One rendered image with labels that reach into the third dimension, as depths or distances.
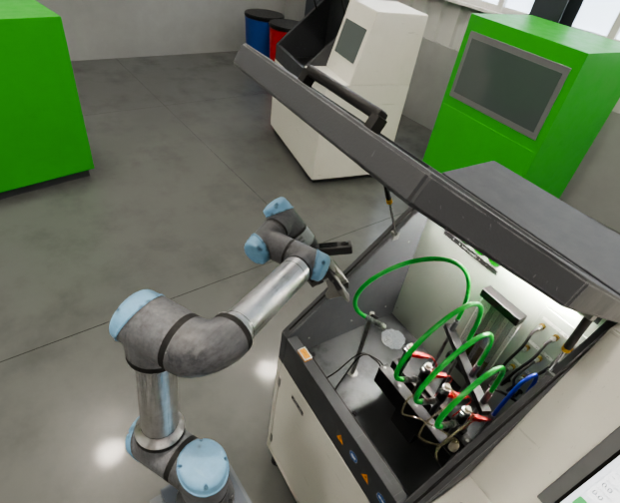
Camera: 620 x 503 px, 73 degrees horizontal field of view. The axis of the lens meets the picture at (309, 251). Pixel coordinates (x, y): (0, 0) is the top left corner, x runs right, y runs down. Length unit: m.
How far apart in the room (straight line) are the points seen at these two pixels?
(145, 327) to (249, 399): 1.72
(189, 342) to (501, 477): 0.92
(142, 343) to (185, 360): 0.09
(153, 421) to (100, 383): 1.61
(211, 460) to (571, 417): 0.84
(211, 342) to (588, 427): 0.85
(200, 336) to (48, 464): 1.79
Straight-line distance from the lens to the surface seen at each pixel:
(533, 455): 1.29
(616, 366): 1.13
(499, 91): 3.92
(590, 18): 5.21
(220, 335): 0.81
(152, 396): 1.00
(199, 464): 1.13
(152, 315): 0.84
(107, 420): 2.54
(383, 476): 1.36
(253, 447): 2.39
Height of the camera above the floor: 2.16
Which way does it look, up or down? 40 degrees down
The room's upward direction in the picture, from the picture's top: 10 degrees clockwise
